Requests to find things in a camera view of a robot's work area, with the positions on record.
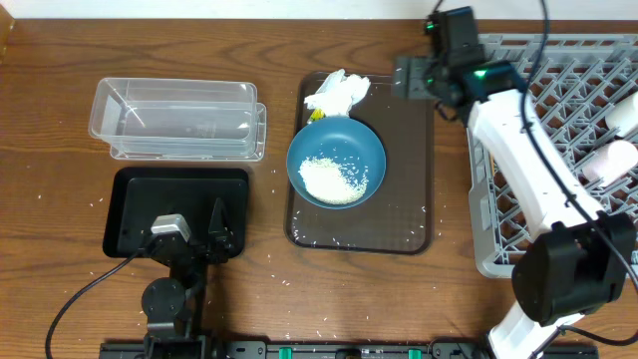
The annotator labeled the pile of white rice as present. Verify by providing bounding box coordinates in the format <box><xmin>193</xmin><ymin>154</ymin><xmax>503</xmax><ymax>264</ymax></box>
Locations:
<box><xmin>298</xmin><ymin>158</ymin><xmax>368</xmax><ymax>205</ymax></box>

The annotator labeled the white tissue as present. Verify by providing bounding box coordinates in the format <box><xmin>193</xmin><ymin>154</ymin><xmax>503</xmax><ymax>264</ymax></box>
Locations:
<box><xmin>304</xmin><ymin>69</ymin><xmax>371</xmax><ymax>118</ymax></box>

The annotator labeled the dark blue plate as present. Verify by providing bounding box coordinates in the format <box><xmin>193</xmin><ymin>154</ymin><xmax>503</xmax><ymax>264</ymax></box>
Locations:
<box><xmin>286</xmin><ymin>117</ymin><xmax>387</xmax><ymax>209</ymax></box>

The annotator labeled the yellow green wrapper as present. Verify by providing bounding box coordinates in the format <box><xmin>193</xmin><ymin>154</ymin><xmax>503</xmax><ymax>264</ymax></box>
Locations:
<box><xmin>307</xmin><ymin>109</ymin><xmax>325</xmax><ymax>124</ymax></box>

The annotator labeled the cream white cup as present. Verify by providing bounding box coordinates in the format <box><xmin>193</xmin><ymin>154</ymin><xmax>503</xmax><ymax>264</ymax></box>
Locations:
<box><xmin>605</xmin><ymin>92</ymin><xmax>638</xmax><ymax>138</ymax></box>

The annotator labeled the pink cup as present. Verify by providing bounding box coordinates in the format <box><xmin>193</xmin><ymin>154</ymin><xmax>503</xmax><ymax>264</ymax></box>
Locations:
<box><xmin>582</xmin><ymin>140</ymin><xmax>637</xmax><ymax>187</ymax></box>

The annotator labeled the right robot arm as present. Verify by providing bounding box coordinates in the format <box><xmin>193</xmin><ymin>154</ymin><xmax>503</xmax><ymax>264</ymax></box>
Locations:
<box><xmin>393</xmin><ymin>7</ymin><xmax>637</xmax><ymax>358</ymax></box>

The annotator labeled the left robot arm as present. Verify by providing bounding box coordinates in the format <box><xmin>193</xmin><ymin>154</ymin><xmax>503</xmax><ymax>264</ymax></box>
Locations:
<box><xmin>142</xmin><ymin>198</ymin><xmax>236</xmax><ymax>358</ymax></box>

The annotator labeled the grey dishwasher rack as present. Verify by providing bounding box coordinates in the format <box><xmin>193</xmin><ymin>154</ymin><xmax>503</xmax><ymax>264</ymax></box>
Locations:
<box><xmin>468</xmin><ymin>34</ymin><xmax>637</xmax><ymax>278</ymax></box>

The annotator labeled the black plastic bin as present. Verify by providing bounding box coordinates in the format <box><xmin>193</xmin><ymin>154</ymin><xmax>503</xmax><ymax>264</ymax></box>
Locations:
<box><xmin>103</xmin><ymin>168</ymin><xmax>249</xmax><ymax>258</ymax></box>

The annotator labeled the clear plastic bin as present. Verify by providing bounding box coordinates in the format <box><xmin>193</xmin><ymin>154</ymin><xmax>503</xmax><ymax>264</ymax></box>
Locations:
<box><xmin>89</xmin><ymin>78</ymin><xmax>258</xmax><ymax>159</ymax></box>

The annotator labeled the left black cable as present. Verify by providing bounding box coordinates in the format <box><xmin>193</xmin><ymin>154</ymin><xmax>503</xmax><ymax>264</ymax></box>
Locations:
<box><xmin>44</xmin><ymin>248</ymin><xmax>151</xmax><ymax>359</ymax></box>

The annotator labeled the black cable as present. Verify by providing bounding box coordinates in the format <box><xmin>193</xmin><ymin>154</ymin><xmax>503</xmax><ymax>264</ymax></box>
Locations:
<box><xmin>44</xmin><ymin>248</ymin><xmax>151</xmax><ymax>359</ymax></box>
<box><xmin>428</xmin><ymin>0</ymin><xmax>638</xmax><ymax>348</ymax></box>

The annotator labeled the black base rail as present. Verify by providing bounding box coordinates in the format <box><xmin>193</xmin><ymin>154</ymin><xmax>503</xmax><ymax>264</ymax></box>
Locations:
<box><xmin>98</xmin><ymin>340</ymin><xmax>599</xmax><ymax>359</ymax></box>

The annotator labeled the right black cable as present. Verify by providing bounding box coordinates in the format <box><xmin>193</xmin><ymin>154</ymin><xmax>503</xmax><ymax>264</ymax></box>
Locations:
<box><xmin>428</xmin><ymin>0</ymin><xmax>638</xmax><ymax>348</ymax></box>

